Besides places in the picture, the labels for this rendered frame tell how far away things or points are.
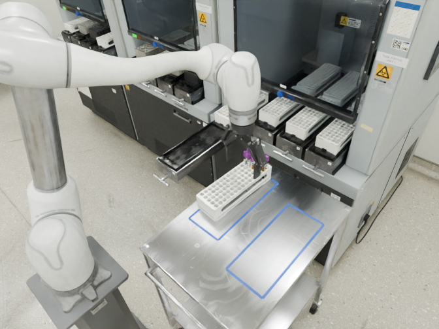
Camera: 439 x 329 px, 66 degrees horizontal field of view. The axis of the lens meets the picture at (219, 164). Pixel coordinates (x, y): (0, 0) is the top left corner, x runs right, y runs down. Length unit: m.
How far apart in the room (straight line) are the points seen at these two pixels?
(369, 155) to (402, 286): 0.92
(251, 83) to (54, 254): 0.75
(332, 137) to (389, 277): 0.97
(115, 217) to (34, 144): 1.36
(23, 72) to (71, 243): 0.53
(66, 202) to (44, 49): 0.58
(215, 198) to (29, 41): 0.71
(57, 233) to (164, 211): 1.30
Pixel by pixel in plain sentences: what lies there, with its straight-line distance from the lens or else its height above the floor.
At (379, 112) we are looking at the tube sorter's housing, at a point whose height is 1.04.
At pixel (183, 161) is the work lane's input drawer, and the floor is 0.80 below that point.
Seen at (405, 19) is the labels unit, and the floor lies 1.37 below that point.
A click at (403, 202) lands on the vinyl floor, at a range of 2.54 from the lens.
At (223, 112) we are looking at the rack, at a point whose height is 0.87.
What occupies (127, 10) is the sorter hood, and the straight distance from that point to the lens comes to 2.20.
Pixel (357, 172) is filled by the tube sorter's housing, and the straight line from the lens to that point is 1.54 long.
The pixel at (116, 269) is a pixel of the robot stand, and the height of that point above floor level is 0.70.
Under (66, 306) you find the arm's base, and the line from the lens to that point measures 1.27.
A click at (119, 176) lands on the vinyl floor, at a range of 2.65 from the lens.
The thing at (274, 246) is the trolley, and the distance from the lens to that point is 1.13.
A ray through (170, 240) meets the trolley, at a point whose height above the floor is 0.82.
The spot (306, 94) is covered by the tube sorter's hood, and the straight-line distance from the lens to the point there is 1.45.
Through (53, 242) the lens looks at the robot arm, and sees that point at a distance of 1.10.
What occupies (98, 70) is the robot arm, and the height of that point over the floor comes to 1.41.
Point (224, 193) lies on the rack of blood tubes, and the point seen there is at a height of 0.88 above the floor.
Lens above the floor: 1.76
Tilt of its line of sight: 43 degrees down
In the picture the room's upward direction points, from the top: 4 degrees counter-clockwise
